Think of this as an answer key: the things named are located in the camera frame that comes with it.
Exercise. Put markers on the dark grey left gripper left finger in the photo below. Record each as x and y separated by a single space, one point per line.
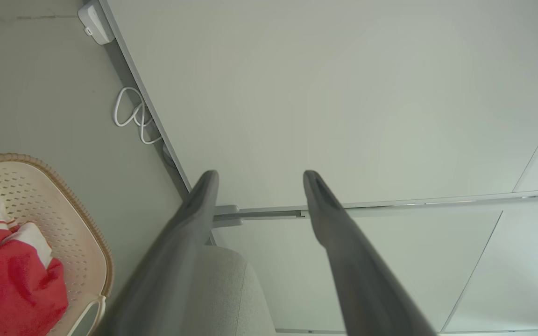
171 261

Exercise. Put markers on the grey partition foot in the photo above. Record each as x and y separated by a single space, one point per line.
226 215

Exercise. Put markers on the red hooded sweatshirt white trim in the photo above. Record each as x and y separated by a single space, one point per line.
12 284

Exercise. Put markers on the white power strip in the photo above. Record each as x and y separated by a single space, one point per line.
97 21

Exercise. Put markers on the cream perforated laundry basket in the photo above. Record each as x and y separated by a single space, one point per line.
70 224

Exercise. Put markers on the grey fabric sofa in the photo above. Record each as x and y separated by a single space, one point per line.
238 298

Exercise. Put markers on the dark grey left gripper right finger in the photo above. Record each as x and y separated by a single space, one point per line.
353 261

